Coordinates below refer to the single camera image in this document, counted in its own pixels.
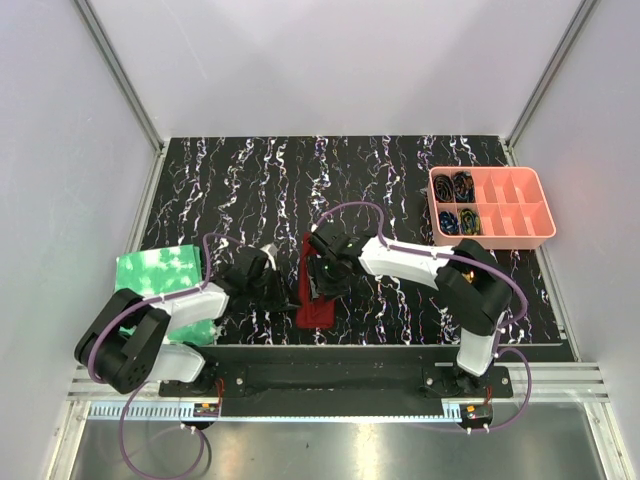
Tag black orange hair ties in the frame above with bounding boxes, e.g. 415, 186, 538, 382
432, 173, 455, 202

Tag red cloth napkin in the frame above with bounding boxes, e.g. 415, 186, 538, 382
295, 232, 335, 329

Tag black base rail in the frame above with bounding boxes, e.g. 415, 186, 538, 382
159, 346, 514, 421

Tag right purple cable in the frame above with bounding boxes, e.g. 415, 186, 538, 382
309, 201, 532, 434

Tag pink compartment tray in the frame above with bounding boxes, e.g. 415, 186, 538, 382
427, 166, 556, 250

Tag gold spoon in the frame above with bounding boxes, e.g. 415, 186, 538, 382
462, 269, 478, 284

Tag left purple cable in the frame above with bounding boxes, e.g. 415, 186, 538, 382
84, 232, 241, 476

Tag black red hair ties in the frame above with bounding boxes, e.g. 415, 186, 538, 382
452, 170, 476, 202

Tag purple cable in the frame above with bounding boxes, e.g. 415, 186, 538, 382
309, 201, 532, 434
84, 232, 241, 476

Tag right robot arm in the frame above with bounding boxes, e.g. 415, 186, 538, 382
305, 222, 514, 397

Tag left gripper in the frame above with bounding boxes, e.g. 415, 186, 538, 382
247, 266, 302, 313

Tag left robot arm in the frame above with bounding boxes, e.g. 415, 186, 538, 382
74, 244, 301, 396

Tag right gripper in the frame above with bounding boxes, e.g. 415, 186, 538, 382
305, 253, 349, 304

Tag yellow blue hair ties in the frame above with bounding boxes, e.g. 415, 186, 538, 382
457, 208, 481, 235

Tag green white cloth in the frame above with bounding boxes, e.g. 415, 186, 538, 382
115, 245, 219, 347

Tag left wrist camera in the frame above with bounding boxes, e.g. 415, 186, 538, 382
261, 243, 278, 270

